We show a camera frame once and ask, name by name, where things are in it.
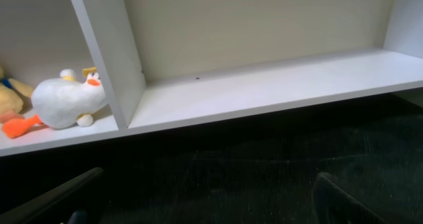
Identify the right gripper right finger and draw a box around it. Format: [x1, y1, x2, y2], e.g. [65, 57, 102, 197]
[312, 171, 391, 224]

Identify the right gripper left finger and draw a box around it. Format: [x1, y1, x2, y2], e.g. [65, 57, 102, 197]
[0, 167, 104, 224]

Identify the white plush duck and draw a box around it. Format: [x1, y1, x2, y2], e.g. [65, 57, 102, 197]
[1, 67, 110, 139]

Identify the yellow plush duck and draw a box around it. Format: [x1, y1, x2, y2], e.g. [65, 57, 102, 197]
[0, 65, 34, 124]

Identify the white shelf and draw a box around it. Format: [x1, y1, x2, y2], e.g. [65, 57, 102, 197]
[0, 0, 423, 158]

